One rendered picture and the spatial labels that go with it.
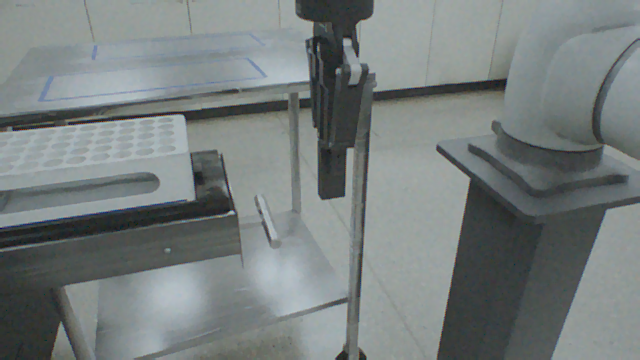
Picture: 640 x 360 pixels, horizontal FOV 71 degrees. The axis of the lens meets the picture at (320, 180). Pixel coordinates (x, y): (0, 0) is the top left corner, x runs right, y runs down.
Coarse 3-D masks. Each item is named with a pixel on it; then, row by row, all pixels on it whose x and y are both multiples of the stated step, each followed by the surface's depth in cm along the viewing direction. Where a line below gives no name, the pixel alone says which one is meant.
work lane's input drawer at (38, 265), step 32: (192, 160) 49; (224, 192) 43; (32, 224) 38; (64, 224) 39; (96, 224) 39; (128, 224) 40; (160, 224) 40; (192, 224) 41; (224, 224) 42; (256, 224) 50; (0, 256) 37; (32, 256) 38; (64, 256) 39; (96, 256) 40; (128, 256) 41; (160, 256) 42; (192, 256) 43; (0, 288) 39; (32, 288) 39
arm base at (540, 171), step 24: (480, 144) 77; (504, 144) 71; (528, 144) 67; (504, 168) 71; (528, 168) 68; (552, 168) 66; (576, 168) 66; (600, 168) 68; (624, 168) 69; (528, 192) 65; (552, 192) 66
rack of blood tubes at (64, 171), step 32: (64, 128) 45; (96, 128) 45; (128, 128) 45; (160, 128) 45; (0, 160) 39; (32, 160) 38; (64, 160) 38; (96, 160) 40; (128, 160) 38; (160, 160) 39; (0, 192) 44; (32, 192) 45; (64, 192) 45; (96, 192) 45; (128, 192) 45; (160, 192) 41; (192, 192) 42; (0, 224) 38
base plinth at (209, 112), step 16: (480, 80) 331; (496, 80) 335; (384, 96) 314; (400, 96) 318; (160, 112) 274; (176, 112) 276; (192, 112) 279; (208, 112) 282; (224, 112) 285; (240, 112) 288; (256, 112) 291; (16, 128) 254; (32, 128) 257
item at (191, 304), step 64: (64, 64) 83; (128, 64) 83; (192, 64) 83; (256, 64) 83; (0, 128) 61; (256, 256) 119; (320, 256) 119; (64, 320) 79; (128, 320) 99; (192, 320) 99; (256, 320) 99
